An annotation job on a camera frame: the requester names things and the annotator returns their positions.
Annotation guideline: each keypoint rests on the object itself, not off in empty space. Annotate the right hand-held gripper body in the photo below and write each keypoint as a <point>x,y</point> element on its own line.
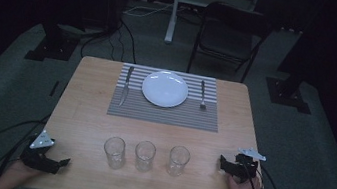
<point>245,166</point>

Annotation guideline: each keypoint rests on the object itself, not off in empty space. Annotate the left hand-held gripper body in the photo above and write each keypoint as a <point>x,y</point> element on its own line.
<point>39,157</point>

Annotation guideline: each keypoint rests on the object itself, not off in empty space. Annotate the person's left hand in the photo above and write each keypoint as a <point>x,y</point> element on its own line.
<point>23,172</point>

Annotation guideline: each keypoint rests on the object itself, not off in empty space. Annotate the clear drinking glass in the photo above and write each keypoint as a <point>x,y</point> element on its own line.
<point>114,152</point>
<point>144,156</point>
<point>178,160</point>

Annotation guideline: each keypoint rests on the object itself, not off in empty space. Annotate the metal fork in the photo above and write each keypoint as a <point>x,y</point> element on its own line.
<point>202,96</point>

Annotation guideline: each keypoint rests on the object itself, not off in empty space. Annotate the small black floor strip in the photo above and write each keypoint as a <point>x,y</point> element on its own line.
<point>54,88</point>

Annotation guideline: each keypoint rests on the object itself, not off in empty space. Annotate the grey striped placemat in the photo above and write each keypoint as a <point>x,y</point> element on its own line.
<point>163,114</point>

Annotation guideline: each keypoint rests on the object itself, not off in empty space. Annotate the white round plate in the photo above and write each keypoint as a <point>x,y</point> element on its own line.
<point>165,89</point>

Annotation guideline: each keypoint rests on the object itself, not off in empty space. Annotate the metal table knife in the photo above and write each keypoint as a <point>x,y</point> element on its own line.
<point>126,88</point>

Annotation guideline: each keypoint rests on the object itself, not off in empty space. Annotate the black folding chair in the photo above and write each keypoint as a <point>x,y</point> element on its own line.
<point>229,36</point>

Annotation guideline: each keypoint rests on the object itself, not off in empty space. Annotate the black stand with base plate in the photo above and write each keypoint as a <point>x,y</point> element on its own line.
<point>288,92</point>
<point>52,45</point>

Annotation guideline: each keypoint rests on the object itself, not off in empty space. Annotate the white metal stand frame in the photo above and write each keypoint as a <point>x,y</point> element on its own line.
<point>174,11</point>

